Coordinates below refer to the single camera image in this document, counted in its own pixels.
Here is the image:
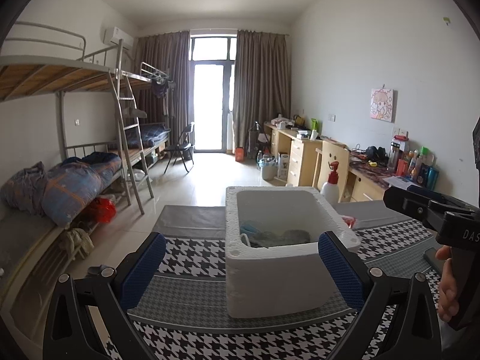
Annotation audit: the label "black folding chair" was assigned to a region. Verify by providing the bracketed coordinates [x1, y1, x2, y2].
[164, 122, 194, 173]

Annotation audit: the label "metal bunk bed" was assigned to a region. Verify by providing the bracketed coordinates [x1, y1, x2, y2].
[112, 62, 175, 170]
[0, 21, 155, 308]

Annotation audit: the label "wooden chair smiley face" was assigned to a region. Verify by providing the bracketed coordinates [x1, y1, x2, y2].
[312, 140, 350, 206]

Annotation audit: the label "white styrofoam box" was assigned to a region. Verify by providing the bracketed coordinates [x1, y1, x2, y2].
[224, 186, 360, 319]

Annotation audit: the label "white air conditioner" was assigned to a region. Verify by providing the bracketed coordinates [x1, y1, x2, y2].
[103, 27, 134, 50]

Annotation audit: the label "wooden desk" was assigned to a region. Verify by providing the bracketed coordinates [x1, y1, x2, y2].
[264, 123, 347, 187]
[346, 157, 440, 203]

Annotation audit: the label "red snack packet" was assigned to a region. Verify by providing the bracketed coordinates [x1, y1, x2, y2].
[342, 215, 356, 228]

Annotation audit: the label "left brown curtain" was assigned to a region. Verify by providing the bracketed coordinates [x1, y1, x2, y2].
[135, 31, 191, 142]

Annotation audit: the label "white trash bucket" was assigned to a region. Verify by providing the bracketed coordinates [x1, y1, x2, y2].
[259, 157, 278, 181]

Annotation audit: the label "pink anime wall picture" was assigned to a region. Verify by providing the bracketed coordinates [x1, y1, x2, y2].
[370, 88, 394, 123]

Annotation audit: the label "right brown curtain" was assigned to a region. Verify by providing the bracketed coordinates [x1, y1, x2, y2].
[233, 30, 291, 148]

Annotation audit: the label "orange bag by door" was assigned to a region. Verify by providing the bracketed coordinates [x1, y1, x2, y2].
[234, 147, 245, 162]

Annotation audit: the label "white pump bottle red cap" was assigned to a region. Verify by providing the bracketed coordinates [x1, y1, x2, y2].
[320, 161, 339, 206]

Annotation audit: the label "houndstooth patterned table mat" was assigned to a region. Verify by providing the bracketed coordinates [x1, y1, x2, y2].
[101, 200, 448, 360]

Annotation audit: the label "far wooden desk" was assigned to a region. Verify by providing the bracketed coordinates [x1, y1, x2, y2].
[264, 123, 347, 187]

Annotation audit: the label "blue plaid quilt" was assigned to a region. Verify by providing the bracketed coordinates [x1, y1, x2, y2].
[1, 152, 122, 228]

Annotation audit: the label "brown curtain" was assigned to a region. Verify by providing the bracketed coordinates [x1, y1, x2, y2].
[233, 30, 291, 148]
[135, 31, 191, 142]

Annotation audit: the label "near metal bunk bed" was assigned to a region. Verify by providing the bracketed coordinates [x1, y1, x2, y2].
[0, 21, 155, 308]

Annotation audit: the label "person's right hand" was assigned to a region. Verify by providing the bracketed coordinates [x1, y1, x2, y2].
[435, 245, 459, 323]

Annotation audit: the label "near wooden desk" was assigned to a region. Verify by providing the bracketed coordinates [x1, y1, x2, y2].
[346, 157, 440, 203]

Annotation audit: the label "teal cylinder bottle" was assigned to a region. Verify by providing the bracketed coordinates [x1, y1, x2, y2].
[426, 166, 439, 190]

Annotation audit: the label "blue surgical mask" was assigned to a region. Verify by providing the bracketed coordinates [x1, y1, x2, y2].
[240, 223, 268, 248]

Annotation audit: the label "red plastic bag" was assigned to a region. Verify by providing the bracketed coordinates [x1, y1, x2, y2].
[82, 197, 116, 224]

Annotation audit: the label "far metal bunk bed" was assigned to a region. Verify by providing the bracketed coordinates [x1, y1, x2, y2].
[112, 62, 175, 170]

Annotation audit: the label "grey sock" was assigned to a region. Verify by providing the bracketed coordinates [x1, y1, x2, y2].
[256, 229, 311, 248]

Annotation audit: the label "printed papers on desk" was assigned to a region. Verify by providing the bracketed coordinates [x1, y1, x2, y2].
[383, 176, 413, 189]

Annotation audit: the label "glass balcony door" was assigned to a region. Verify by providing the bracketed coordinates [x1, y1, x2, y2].
[190, 34, 237, 154]

